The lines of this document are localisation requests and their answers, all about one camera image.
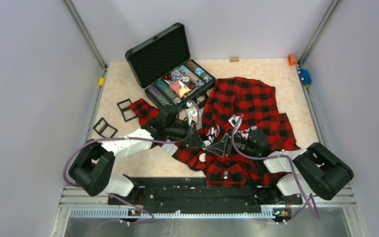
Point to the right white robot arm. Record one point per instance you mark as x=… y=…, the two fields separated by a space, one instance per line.
x=314 y=170

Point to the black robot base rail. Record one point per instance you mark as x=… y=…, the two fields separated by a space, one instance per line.
x=191 y=195

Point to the pink yellow card packet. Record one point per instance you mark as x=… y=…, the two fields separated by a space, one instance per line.
x=179 y=88

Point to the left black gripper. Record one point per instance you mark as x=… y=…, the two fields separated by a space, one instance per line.
x=192 y=138

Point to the red black plaid shirt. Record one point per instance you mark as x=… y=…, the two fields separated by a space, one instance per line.
x=256 y=102

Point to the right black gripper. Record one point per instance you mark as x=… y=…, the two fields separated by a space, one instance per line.
x=225 y=144

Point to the small wooden block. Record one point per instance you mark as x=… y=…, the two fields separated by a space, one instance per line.
x=234 y=59

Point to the black open chip case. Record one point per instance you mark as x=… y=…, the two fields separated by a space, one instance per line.
x=163 y=59

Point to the blue toy car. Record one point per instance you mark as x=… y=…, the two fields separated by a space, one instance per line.
x=305 y=77

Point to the orange small object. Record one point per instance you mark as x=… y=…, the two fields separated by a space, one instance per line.
x=292 y=59

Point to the black square brooch box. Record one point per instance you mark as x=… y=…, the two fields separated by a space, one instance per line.
x=127 y=113

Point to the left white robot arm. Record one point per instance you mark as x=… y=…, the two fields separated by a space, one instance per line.
x=91 y=165

